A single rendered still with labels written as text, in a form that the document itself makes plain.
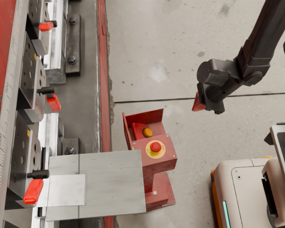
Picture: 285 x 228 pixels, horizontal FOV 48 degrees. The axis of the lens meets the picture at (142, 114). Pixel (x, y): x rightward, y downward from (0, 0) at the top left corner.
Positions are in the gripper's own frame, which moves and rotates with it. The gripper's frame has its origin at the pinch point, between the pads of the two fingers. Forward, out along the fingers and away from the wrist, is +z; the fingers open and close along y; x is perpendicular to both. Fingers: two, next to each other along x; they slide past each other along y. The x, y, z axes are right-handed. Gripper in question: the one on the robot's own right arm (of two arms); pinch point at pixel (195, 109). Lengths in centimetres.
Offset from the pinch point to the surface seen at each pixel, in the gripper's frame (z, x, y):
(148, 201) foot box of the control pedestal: 84, 28, 7
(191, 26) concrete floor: 75, 73, -128
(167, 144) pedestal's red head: 22.6, 3.3, 2.2
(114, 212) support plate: 11.4, -23.3, 29.9
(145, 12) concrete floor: 90, 43, -145
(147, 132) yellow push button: 30.0, -0.5, -5.6
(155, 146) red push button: 22.1, -2.3, 3.8
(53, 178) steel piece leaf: 18.8, -38.3, 19.4
